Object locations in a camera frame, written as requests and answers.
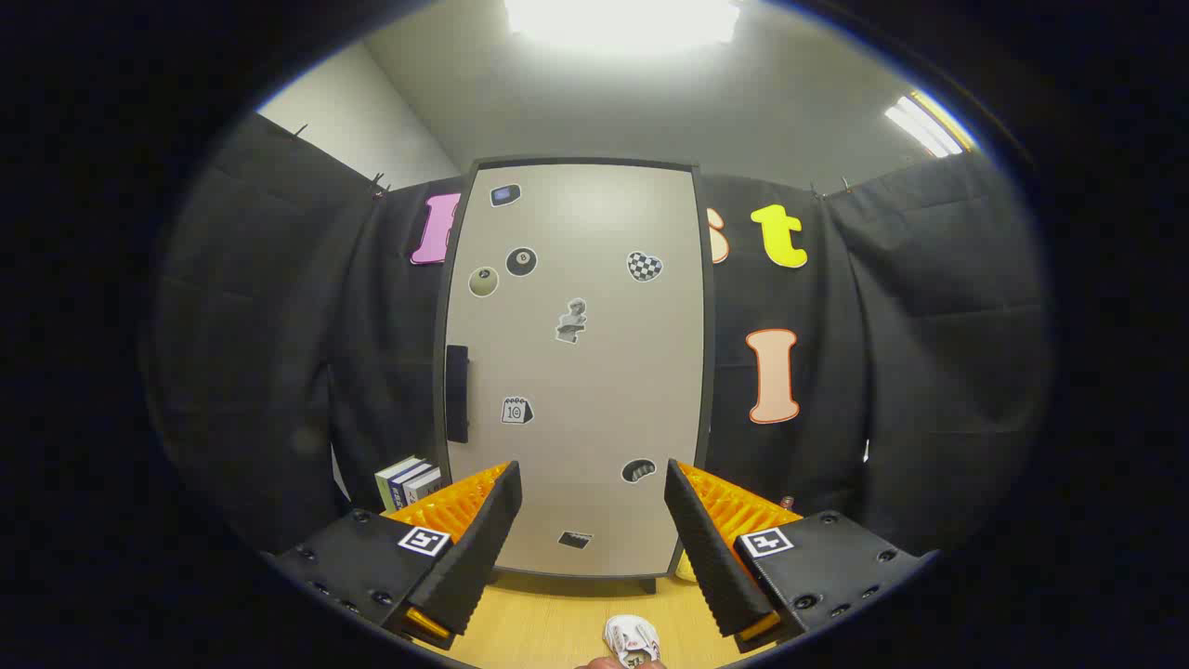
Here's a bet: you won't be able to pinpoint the large ceiling light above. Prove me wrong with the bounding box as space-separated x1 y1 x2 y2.
502 0 744 49

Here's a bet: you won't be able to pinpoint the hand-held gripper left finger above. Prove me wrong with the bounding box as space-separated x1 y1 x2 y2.
268 460 523 651

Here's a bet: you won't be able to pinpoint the green and white book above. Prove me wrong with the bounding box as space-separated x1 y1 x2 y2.
375 455 424 510

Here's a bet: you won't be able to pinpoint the long ceiling light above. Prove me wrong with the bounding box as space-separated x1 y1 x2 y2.
882 90 976 159

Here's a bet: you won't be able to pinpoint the blue spine book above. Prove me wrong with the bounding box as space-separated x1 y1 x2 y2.
390 462 433 507

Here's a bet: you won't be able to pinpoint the dark grey shoe cabinet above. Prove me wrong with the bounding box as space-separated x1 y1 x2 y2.
432 156 717 596

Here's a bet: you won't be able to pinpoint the white canvas shoe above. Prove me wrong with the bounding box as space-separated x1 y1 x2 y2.
604 615 662 668

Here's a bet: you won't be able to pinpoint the beige shoe cabinet door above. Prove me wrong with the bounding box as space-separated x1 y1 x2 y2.
446 164 704 579

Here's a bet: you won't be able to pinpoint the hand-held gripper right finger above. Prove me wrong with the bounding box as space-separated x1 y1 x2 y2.
662 459 938 654

